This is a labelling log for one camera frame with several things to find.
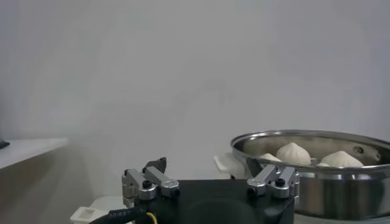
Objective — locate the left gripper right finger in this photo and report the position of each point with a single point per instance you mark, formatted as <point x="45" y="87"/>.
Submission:
<point x="265" y="178"/>

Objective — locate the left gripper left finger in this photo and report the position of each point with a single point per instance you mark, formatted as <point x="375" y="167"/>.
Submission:
<point x="135" y="179"/>

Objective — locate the white steamed baozi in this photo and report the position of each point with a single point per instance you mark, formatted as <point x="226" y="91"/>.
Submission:
<point x="323" y="164"/>
<point x="294" y="154"/>
<point x="341" y="159"/>
<point x="269" y="157"/>

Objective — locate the stainless steel steamer basket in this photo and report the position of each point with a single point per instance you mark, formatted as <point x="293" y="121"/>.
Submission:
<point x="344" y="194"/>

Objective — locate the white side table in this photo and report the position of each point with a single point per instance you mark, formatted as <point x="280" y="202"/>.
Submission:
<point x="33" y="149"/>

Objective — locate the small black white dongle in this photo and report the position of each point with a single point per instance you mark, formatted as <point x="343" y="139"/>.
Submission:
<point x="3" y="144"/>

